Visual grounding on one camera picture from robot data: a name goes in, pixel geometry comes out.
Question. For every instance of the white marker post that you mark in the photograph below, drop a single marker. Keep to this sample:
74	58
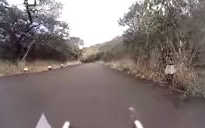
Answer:
169	70

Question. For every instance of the dark asphalt road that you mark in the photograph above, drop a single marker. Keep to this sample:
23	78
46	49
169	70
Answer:
90	93

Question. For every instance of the row of trees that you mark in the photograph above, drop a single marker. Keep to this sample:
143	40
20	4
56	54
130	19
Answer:
26	33

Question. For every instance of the white roadside marker stone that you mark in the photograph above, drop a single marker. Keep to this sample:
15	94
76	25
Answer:
25	69
49	67
61	65

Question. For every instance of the thicket of bare trees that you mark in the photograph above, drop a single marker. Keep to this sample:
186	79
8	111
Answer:
166	33

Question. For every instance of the white painted road arrow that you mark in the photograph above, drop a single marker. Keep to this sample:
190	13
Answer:
43	122

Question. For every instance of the bush-covered hillside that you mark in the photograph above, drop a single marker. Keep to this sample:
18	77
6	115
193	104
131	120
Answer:
101	50

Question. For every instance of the dry grass verge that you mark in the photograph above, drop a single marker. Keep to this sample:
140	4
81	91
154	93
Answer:
10	67

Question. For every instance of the dry scrub verge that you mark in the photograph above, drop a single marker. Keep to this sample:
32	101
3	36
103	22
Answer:
146	71

